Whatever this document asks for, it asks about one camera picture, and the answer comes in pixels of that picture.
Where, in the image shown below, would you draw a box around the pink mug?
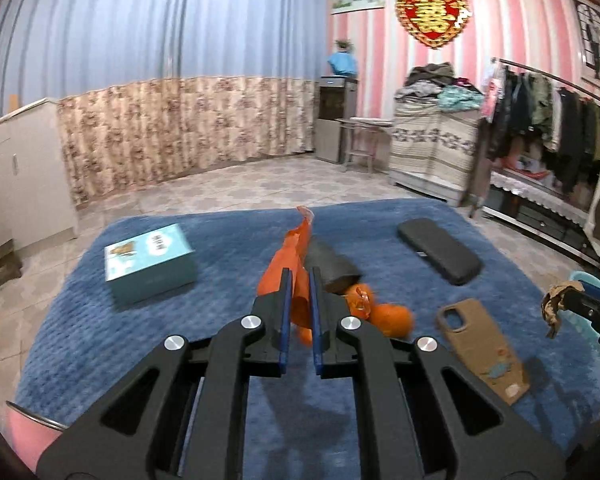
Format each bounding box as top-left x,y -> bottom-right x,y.
6,401 -> 68,472

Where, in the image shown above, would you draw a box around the black rectangular case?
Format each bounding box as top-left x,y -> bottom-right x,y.
396,218 -> 483,286

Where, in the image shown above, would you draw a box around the small metal folding table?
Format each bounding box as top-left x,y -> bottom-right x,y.
338,117 -> 393,177

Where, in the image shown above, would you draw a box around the hanging dark clothes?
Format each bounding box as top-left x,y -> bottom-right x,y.
480,58 -> 600,196

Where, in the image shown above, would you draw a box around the patterned cloth covered cabinet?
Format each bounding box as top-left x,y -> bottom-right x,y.
388,99 -> 480,207

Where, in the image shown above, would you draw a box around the blue floral curtain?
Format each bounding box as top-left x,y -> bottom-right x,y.
0,0 -> 327,205

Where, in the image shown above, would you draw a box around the red heart wall decoration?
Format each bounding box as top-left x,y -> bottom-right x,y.
396,0 -> 472,50

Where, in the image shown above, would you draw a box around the pile of folded clothes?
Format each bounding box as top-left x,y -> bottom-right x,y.
394,62 -> 484,113

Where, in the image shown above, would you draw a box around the orange tangerine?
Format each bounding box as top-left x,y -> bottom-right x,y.
343,283 -> 375,321
368,304 -> 415,338

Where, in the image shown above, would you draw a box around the orange plastic wrapper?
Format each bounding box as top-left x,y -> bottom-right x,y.
257,206 -> 314,346

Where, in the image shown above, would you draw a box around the small wooden stool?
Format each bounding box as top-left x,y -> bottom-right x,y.
0,249 -> 24,291

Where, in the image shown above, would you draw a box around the brown paper ball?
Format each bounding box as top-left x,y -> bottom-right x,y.
540,281 -> 584,339

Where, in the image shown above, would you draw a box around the grey water dispenser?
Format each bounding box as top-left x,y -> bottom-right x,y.
314,76 -> 358,164

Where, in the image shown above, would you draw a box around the black textured cup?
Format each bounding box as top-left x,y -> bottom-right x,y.
304,236 -> 363,295

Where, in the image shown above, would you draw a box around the blue covered water bottle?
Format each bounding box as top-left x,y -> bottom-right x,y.
327,51 -> 358,79

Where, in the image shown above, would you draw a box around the low tv stand with lace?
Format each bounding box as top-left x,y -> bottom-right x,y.
482,169 -> 600,270

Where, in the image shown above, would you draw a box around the metal clothes rack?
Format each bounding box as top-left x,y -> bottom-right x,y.
469,58 -> 600,224

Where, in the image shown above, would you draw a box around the teal tissue box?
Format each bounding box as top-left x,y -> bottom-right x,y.
104,223 -> 197,307

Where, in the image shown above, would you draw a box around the teal plastic trash basket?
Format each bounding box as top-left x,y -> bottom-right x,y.
565,271 -> 600,361

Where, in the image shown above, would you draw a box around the white cabinet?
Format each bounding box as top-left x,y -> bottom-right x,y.
0,99 -> 79,249

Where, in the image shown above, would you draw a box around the brown phone case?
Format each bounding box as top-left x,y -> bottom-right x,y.
437,298 -> 530,405

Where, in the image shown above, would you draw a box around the wedding photo poster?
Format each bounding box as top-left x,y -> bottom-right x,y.
572,0 -> 600,88

